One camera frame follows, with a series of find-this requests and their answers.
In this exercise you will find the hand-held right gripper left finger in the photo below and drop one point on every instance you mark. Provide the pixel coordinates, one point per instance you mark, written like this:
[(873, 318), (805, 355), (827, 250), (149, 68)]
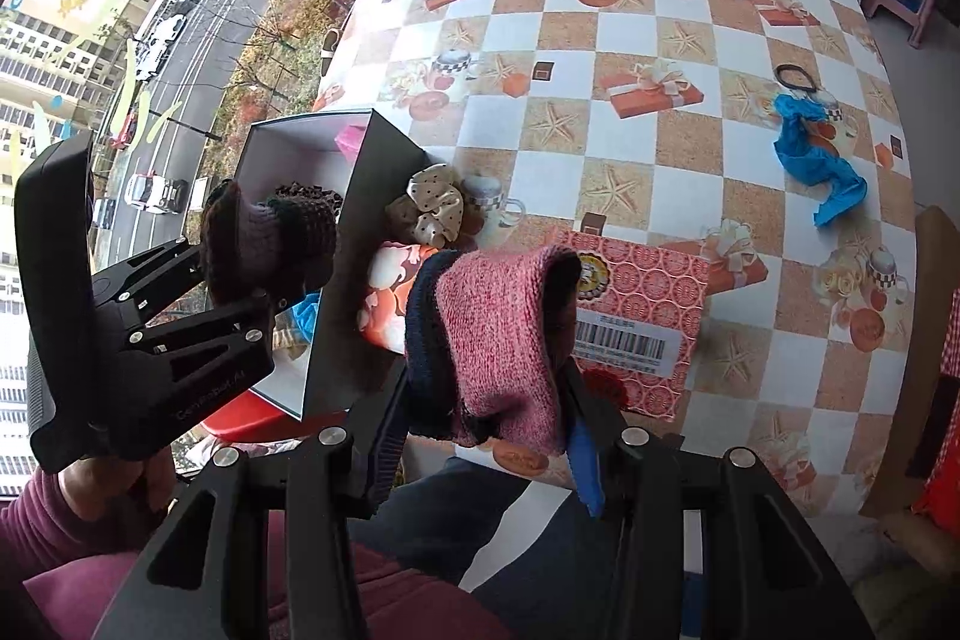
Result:
[(379, 460)]

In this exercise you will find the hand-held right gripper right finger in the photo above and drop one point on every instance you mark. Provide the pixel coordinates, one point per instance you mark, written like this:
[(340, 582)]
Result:
[(589, 475)]

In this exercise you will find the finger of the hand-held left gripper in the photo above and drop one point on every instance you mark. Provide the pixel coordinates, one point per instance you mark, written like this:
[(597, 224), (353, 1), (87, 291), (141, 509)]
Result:
[(210, 325), (150, 280)]

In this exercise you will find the blue shoe cover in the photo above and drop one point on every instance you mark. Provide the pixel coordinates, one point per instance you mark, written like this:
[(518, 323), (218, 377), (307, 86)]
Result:
[(306, 317), (806, 156)]

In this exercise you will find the dark knitted sock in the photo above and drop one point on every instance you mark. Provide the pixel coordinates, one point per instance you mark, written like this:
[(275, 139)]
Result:
[(255, 227)]

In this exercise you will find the grey cardboard box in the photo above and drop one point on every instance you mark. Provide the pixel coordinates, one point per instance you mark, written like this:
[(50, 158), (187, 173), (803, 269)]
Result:
[(341, 325)]

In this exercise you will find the leopard print scrunchie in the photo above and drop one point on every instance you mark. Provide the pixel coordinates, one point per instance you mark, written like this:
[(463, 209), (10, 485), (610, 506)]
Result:
[(300, 190)]

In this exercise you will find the pink knitted sock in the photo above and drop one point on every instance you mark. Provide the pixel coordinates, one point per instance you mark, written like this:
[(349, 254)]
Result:
[(495, 340)]

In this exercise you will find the pink sponge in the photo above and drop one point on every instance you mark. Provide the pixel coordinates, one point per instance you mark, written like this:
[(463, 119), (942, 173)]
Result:
[(351, 142)]

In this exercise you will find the person's left forearm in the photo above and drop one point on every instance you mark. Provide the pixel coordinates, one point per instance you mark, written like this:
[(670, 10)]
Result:
[(37, 520)]

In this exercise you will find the person's left hand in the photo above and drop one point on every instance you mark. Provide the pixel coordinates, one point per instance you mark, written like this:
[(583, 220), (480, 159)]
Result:
[(112, 482)]

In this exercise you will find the red plastic object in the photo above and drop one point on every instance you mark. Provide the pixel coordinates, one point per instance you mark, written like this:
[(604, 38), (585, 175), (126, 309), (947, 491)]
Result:
[(240, 422)]

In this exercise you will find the person's body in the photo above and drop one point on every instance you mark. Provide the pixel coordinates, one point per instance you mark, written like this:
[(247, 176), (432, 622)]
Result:
[(465, 520)]

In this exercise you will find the orange floral cloth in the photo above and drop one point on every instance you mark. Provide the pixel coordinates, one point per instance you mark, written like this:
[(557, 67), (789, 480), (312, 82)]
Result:
[(386, 302)]

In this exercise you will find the red patterned packet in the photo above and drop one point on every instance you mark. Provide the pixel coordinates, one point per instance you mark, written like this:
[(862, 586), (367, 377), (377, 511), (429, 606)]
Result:
[(645, 287)]

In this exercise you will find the cream polka dot scrunchie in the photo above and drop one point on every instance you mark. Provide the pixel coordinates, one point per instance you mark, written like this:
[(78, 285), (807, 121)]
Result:
[(431, 212)]

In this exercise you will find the red checked cloth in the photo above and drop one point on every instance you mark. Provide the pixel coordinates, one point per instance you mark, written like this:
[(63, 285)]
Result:
[(946, 482)]

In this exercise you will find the wooden chair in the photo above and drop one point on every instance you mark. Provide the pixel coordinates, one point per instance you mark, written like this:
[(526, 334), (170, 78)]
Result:
[(930, 250)]

